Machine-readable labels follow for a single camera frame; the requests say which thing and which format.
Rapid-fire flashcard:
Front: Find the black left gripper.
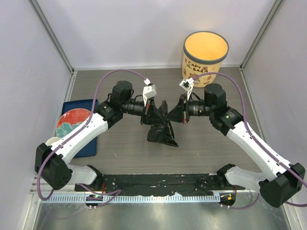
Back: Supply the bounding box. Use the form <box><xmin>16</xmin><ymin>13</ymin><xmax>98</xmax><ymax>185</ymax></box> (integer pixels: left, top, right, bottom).
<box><xmin>121</xmin><ymin>97</ymin><xmax>166</xmax><ymax>126</ymax></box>

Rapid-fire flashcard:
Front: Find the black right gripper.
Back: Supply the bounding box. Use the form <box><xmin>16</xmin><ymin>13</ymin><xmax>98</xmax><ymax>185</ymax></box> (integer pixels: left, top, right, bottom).
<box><xmin>164</xmin><ymin>93</ymin><xmax>214</xmax><ymax>124</ymax></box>

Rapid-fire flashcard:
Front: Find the black trash bag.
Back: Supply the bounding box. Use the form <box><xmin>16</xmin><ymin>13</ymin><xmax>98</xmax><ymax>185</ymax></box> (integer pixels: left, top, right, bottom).
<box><xmin>146</xmin><ymin>100</ymin><xmax>179</xmax><ymax>148</ymax></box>

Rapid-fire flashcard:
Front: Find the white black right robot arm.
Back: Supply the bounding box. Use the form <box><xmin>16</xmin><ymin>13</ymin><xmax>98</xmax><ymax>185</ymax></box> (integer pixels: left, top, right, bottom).
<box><xmin>166</xmin><ymin>80</ymin><xmax>306</xmax><ymax>207</ymax></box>

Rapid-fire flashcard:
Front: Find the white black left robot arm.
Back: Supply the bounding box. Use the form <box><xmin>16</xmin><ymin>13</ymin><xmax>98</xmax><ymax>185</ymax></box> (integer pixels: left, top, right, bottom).
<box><xmin>35</xmin><ymin>80</ymin><xmax>164</xmax><ymax>191</ymax></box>

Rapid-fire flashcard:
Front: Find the yellow capybara trash bin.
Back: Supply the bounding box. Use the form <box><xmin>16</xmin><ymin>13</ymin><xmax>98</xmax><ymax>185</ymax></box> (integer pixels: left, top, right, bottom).
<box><xmin>182</xmin><ymin>31</ymin><xmax>229</xmax><ymax>88</ymax></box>

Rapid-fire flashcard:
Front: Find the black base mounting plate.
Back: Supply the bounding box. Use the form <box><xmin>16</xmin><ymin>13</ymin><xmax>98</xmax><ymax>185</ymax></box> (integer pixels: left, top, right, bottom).
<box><xmin>74</xmin><ymin>172</ymin><xmax>246</xmax><ymax>196</ymax></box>

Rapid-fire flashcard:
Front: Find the blue tray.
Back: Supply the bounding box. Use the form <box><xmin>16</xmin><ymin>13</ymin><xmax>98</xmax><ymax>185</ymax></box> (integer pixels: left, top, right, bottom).
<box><xmin>61</xmin><ymin>99</ymin><xmax>97</xmax><ymax>159</ymax></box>

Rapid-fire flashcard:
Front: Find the red and teal plate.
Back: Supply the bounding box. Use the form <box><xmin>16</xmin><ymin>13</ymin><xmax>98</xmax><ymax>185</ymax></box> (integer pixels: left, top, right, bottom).
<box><xmin>56</xmin><ymin>108</ymin><xmax>91</xmax><ymax>138</ymax></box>

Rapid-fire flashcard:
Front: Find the white paper cup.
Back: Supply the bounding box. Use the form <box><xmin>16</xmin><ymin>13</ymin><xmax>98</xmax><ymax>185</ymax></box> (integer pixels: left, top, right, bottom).
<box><xmin>46</xmin><ymin>137</ymin><xmax>60</xmax><ymax>146</ymax></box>

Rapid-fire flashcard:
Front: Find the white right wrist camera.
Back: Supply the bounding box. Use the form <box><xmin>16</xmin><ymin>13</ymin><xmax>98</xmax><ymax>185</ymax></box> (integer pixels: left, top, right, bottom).
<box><xmin>179</xmin><ymin>78</ymin><xmax>194</xmax><ymax>100</ymax></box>

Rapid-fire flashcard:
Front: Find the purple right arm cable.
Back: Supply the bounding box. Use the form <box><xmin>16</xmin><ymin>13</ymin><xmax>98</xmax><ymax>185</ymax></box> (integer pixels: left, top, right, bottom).
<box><xmin>190</xmin><ymin>72</ymin><xmax>307</xmax><ymax>209</ymax></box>

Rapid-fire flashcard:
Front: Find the perforated cable duct strip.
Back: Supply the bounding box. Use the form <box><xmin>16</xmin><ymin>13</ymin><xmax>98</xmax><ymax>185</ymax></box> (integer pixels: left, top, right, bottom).
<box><xmin>42</xmin><ymin>193</ymin><xmax>220</xmax><ymax>204</ymax></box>

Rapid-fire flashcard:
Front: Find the aluminium frame rail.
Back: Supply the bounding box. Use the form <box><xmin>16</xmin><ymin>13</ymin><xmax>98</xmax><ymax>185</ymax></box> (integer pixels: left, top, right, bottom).
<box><xmin>30</xmin><ymin>175</ymin><xmax>75</xmax><ymax>196</ymax></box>

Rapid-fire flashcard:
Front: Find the right aluminium corner post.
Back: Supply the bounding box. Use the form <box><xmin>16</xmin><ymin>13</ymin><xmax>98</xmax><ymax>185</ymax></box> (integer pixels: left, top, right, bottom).
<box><xmin>239</xmin><ymin>0</ymin><xmax>286</xmax><ymax>71</ymax></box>

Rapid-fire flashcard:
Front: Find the aluminium corner post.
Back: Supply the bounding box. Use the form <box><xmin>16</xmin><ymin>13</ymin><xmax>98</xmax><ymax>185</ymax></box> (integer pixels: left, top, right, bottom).
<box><xmin>239</xmin><ymin>0</ymin><xmax>286</xmax><ymax>71</ymax></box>
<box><xmin>28</xmin><ymin>0</ymin><xmax>74</xmax><ymax>72</ymax></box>

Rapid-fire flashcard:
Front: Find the left aluminium corner post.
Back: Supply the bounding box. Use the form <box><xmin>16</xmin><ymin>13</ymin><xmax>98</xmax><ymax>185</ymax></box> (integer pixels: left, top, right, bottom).
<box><xmin>28</xmin><ymin>0</ymin><xmax>74</xmax><ymax>72</ymax></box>

